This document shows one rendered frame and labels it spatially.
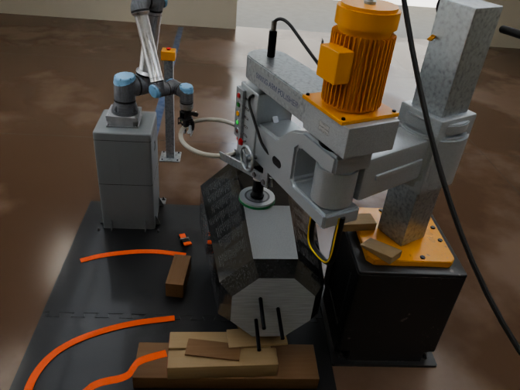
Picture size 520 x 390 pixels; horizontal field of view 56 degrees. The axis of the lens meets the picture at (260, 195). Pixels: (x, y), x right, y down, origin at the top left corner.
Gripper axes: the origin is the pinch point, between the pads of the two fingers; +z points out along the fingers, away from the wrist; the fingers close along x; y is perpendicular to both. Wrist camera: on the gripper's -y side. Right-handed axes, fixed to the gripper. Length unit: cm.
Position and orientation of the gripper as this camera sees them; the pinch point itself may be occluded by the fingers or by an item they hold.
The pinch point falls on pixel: (188, 133)
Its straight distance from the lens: 351.3
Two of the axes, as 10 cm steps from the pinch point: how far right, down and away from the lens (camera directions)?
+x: 8.4, 3.8, -3.9
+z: -0.9, 8.0, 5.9
